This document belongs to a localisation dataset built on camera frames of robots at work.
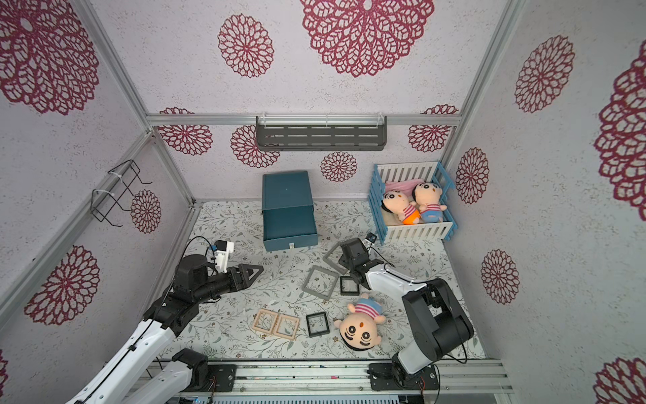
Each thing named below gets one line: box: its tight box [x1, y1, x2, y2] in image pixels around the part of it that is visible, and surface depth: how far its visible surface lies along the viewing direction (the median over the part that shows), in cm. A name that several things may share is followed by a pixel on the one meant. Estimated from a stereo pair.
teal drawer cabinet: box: [261, 170, 318, 252], surface depth 94 cm
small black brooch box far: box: [339, 276, 361, 296], surface depth 94 cm
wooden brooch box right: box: [272, 314, 301, 341], surface depth 85 cm
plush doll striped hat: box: [333, 292, 387, 351], surface depth 78 cm
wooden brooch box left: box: [252, 308, 279, 335], surface depth 86 cm
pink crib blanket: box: [385, 178, 425, 199], surface depth 115 cm
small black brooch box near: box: [306, 311, 331, 338], surface depth 85 cm
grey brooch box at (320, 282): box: [301, 264, 340, 301], surface depth 97 cm
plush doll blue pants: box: [412, 181, 448, 224], surface depth 104 cm
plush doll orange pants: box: [381, 189, 421, 225], surface depth 105 cm
